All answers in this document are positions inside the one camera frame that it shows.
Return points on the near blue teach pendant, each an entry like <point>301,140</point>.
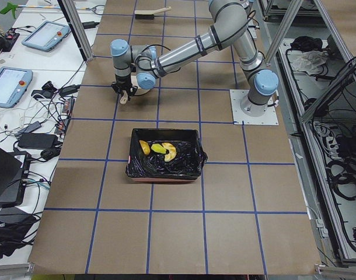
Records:
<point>13,84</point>

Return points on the green yellow sponge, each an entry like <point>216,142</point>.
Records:
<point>158,148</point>

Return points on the white crumpled cloth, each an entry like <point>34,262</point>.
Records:
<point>311,62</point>

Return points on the black laptop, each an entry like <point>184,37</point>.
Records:
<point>14,168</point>

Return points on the yellow lemon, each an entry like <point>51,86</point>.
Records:
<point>145,147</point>

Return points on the beige plastic dustpan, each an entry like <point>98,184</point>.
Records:
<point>138,91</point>

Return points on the green handled tool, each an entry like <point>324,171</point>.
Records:
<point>9,7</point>

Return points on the aluminium frame post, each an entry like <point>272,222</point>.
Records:
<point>71,15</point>

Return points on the bin with black bag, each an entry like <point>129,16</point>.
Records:
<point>185,167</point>

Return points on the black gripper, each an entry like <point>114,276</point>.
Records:
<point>122,80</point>

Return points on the beige hand brush black bristles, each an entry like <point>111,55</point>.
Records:
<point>150,14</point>

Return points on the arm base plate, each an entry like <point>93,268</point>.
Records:
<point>246,113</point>

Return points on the black power adapter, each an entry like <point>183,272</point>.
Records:
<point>37,141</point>

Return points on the blue teach pendant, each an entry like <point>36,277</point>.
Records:
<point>13,84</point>
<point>47,36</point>

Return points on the far blue teach pendant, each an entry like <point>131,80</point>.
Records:
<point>47,36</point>

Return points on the black webcam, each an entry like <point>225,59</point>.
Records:
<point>46,92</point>

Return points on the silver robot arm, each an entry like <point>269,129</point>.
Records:
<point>140,66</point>

